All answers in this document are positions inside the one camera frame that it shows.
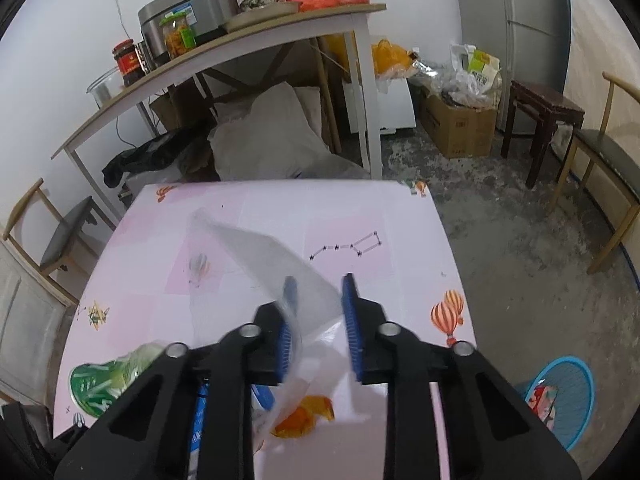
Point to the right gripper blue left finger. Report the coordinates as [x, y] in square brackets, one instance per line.
[146, 433]

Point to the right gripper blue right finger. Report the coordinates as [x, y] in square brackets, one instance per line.
[450, 413]

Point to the green snack bag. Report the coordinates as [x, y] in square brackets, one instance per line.
[94, 387]

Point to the clear plastic sheet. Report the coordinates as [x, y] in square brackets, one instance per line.
[231, 272]

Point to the red snack bag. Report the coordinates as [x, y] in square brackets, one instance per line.
[542, 402]

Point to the blue plastic waste basket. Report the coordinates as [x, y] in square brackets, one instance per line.
[576, 397]

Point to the orange wrapper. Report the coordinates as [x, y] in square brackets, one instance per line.
[303, 419]

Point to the white door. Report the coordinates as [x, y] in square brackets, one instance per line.
[33, 329]

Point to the pink patterned table cover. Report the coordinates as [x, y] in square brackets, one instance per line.
[388, 235]

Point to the wooden chair black seat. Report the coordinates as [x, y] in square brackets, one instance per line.
[606, 154]

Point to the cardboard box on floor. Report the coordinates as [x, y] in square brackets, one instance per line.
[457, 131]

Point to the dark wooden stool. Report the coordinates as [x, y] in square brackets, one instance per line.
[547, 108]

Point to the white cabinet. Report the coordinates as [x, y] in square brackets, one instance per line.
[394, 103]

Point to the glass bowl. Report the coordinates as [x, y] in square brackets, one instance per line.
[106, 87]

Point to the plastic bags on box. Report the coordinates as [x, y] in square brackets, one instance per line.
[471, 78]

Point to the red sauce jar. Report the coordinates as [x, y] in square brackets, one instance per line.
[127, 60]

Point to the yellow plastic bag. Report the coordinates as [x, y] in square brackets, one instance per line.
[391, 61]

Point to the white side table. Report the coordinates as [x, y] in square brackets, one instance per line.
[349, 21]

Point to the pickle jar green label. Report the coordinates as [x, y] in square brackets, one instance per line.
[178, 34]

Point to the white mattress blue edge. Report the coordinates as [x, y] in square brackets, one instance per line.
[601, 42]

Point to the grey refrigerator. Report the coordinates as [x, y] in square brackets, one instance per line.
[531, 37]

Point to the grey rice cooker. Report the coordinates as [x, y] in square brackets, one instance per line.
[206, 18]

